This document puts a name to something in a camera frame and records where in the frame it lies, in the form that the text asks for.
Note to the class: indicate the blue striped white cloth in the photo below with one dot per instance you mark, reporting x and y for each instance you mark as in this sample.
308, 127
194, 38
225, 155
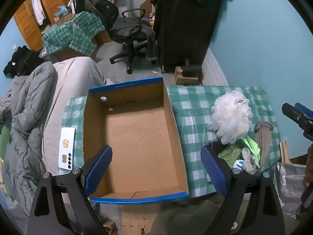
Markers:
238, 164

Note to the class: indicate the white hanging shirt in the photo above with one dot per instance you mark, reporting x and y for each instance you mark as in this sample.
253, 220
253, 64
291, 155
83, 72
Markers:
38, 7

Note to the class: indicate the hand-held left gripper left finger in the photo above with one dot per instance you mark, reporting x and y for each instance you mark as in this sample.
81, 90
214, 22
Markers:
98, 171

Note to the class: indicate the black office chair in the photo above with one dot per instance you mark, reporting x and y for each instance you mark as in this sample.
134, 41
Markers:
132, 51

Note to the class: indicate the person's olive clothing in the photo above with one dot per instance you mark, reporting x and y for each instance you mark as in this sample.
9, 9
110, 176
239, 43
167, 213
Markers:
190, 217

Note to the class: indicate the green glitter scrubbing cloth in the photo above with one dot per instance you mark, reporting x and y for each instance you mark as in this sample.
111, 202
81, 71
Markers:
229, 153

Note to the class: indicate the wooden board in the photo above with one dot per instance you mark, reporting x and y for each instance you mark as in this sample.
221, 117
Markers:
285, 151

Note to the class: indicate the silver foil bag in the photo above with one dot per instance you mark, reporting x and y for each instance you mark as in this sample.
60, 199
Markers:
289, 186

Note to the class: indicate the large cardboard box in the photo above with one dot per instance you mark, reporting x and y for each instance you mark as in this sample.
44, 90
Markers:
102, 38

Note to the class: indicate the white plastic bag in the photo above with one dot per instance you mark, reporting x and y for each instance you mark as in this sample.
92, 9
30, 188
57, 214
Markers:
249, 162

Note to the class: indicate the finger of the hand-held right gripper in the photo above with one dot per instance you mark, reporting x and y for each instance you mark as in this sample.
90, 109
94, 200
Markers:
299, 118

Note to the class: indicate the blue-rimmed cardboard box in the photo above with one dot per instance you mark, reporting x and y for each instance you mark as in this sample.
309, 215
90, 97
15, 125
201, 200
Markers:
137, 139

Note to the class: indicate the beige sock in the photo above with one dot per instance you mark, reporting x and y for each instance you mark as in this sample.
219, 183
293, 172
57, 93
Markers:
263, 137

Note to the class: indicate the flat cardboard sheet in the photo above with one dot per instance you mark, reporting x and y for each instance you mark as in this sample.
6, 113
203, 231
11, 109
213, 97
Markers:
137, 219

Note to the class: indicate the dark jacket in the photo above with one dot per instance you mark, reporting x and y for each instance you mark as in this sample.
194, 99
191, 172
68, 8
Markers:
129, 30

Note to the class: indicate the black bag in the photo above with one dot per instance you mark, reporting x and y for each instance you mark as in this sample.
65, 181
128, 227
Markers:
106, 11

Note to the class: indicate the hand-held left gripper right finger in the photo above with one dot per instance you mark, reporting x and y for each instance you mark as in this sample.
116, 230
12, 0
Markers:
215, 171

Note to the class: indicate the black fabric wardrobe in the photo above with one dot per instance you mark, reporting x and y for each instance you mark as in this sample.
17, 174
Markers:
185, 24

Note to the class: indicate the black clothes pile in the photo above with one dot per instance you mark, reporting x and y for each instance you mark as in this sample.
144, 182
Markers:
19, 58

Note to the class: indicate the light grey blanket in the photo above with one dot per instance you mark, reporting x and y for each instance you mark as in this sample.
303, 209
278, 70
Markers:
73, 78

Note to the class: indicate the white mesh bath pouf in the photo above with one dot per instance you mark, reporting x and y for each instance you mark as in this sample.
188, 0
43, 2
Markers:
231, 116

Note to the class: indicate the blue plastic bag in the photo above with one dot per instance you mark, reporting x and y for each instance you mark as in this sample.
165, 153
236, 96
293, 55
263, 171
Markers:
61, 10

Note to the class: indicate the person's right hand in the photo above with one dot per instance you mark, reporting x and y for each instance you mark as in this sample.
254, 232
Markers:
308, 166

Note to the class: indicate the green checked tablecloth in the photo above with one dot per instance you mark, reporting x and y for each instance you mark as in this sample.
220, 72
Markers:
195, 117

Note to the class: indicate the neon green cloth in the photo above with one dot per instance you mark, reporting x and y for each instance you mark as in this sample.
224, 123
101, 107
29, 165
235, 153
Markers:
254, 149

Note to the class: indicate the grey puffy jacket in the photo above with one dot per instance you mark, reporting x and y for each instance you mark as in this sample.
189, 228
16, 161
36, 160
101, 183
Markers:
27, 117

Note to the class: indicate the white smartphone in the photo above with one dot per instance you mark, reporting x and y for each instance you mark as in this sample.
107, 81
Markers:
67, 146

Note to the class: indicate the orange wooden wardrobe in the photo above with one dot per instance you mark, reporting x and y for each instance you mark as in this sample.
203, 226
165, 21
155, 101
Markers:
24, 22

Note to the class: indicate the wooden block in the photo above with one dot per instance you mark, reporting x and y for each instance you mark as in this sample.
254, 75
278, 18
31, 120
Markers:
182, 79

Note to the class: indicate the green checked cover cloth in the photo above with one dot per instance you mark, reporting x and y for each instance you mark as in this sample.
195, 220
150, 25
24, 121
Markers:
73, 34

